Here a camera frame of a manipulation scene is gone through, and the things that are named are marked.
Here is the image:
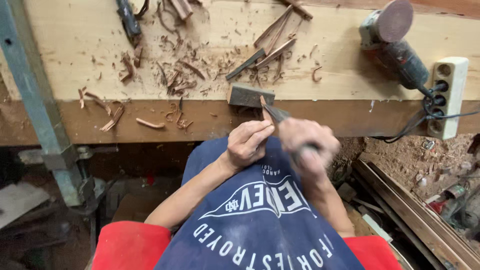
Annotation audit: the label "person's left hand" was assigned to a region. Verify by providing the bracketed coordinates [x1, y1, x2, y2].
[226, 120, 277, 172]

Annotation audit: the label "person's right hand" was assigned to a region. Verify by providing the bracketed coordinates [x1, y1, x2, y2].
[278, 118, 341, 178]

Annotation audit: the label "small reddish wood piece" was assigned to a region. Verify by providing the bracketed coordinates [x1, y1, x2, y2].
[259, 95, 277, 131]

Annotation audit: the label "carving knife with dark handle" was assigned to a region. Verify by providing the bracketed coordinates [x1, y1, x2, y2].
[262, 103, 320, 164]

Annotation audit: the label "grey rectangular wooden block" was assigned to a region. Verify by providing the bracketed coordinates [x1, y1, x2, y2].
[226, 83, 276, 109]

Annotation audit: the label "dark grey wood stick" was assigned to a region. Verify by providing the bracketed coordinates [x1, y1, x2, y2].
[225, 47, 266, 81]

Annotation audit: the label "broad reddish wood splint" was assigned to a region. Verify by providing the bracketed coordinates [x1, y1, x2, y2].
[256, 38, 297, 70]

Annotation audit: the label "blue printed shirt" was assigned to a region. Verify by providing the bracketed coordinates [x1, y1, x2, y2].
[154, 136, 367, 270]

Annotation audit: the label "thin reddish wood splint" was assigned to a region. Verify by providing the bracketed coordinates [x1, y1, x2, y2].
[264, 14, 292, 56]

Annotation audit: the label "scatter of wood shavings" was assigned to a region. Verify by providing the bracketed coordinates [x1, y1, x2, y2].
[77, 22, 324, 133]

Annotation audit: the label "long light wood splint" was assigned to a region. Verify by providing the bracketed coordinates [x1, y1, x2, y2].
[254, 5, 294, 48]

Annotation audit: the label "curved pale wood shaving strip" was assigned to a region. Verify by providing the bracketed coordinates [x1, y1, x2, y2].
[135, 118, 166, 130]

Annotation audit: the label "stack of long wooden planks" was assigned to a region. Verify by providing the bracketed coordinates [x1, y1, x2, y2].
[352, 159, 480, 270]

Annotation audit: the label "brown wood stick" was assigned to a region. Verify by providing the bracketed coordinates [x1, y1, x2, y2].
[282, 0, 314, 21]

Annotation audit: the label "grey angle grinder with disc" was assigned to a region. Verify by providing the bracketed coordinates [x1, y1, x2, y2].
[359, 0, 436, 95]

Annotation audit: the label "heap of floor debris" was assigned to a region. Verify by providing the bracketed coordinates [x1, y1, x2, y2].
[412, 137, 480, 241]

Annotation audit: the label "pale wood sticks bundle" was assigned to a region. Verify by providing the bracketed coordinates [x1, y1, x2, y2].
[169, 0, 194, 21]

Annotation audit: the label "splintered wood sliver bundle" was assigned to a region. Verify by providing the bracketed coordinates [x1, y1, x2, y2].
[100, 106, 125, 133]

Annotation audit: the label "white power strip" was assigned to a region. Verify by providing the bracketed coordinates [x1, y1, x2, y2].
[427, 56, 470, 140]

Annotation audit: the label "red shorts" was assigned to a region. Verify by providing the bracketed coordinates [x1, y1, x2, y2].
[91, 221, 403, 270]

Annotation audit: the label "blue-grey metal bar clamp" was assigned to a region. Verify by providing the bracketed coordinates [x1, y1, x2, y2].
[0, 0, 125, 226]

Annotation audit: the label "pale flat board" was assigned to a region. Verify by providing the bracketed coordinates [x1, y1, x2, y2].
[0, 181, 50, 230]

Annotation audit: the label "black grinder power cable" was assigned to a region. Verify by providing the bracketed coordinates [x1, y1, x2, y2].
[419, 82, 449, 99]

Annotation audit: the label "dark-handled tool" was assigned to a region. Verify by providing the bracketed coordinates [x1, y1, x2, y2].
[115, 0, 143, 39]

